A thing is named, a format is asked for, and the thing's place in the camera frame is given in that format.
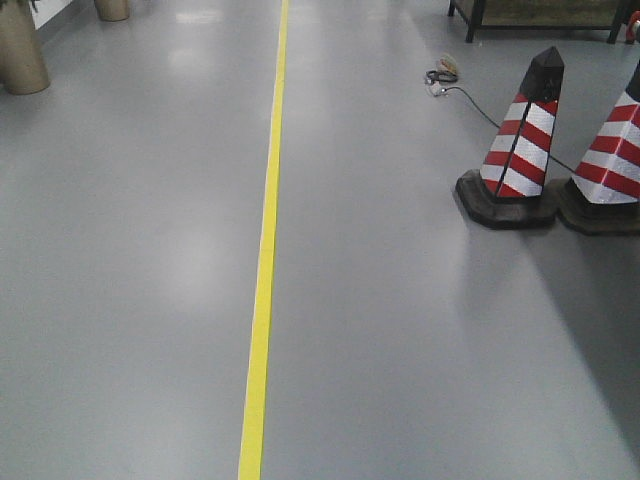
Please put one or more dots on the beige cylindrical planter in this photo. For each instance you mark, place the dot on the beige cylindrical planter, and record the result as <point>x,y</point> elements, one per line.
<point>23,70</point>

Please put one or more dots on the black metal table frame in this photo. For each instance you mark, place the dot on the black metal table frame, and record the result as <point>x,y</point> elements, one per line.
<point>605,15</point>

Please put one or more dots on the red white traffic cone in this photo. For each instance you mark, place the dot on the red white traffic cone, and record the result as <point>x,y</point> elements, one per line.
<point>508,190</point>
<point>602,195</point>

